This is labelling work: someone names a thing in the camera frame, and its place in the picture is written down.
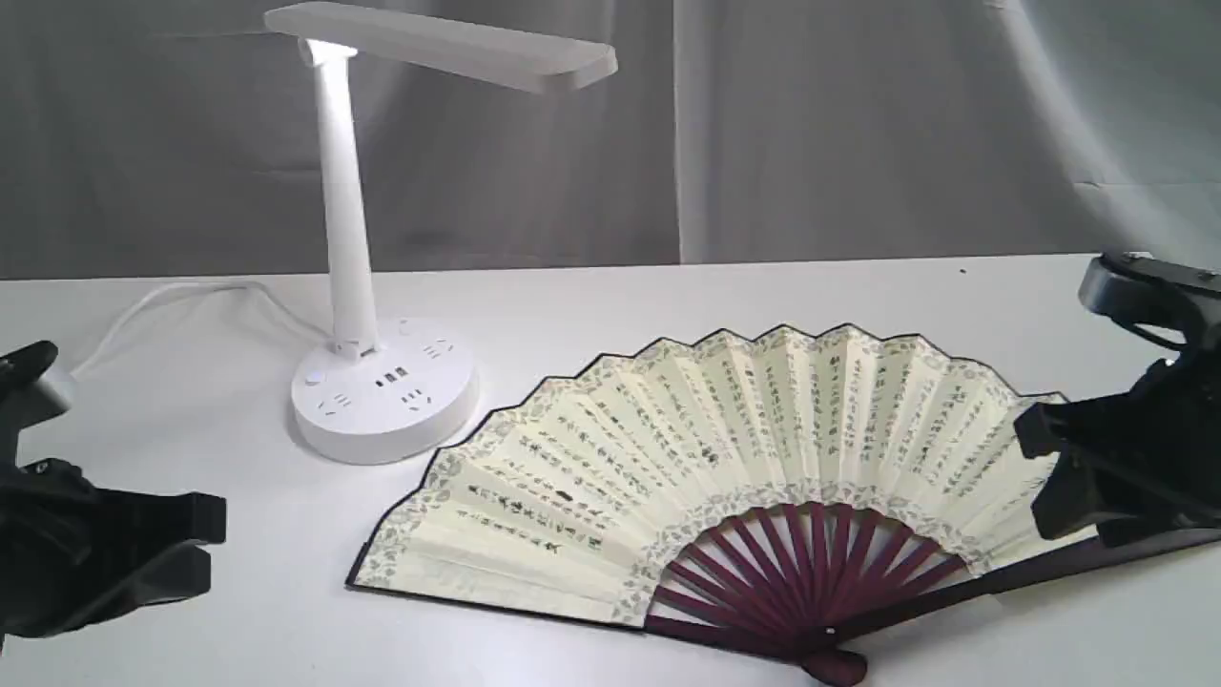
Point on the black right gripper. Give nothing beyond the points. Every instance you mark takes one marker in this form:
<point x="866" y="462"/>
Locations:
<point x="1131" y="468"/>

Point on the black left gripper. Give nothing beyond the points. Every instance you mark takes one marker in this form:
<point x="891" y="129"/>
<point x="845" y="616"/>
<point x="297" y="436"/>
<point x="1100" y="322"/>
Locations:
<point x="73" y="555"/>

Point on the cream paper folding fan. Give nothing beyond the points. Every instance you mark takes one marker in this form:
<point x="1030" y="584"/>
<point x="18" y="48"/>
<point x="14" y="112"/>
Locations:
<point x="776" y="496"/>

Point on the white desk lamp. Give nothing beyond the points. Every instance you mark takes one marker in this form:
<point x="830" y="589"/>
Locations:
<point x="377" y="390"/>

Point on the grey backdrop curtain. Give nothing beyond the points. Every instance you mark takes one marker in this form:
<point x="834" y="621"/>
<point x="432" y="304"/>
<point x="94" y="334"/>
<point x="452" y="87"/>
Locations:
<point x="179" y="138"/>

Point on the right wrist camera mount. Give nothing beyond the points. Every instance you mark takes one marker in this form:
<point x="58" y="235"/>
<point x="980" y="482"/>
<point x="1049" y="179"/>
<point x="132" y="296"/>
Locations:
<point x="1171" y="305"/>

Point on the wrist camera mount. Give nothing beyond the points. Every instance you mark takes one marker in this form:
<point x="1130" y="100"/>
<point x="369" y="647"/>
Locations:
<point x="34" y="389"/>
<point x="1171" y="305"/>

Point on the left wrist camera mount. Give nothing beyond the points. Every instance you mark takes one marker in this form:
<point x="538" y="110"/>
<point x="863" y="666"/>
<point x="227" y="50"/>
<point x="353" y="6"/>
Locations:
<point x="34" y="389"/>

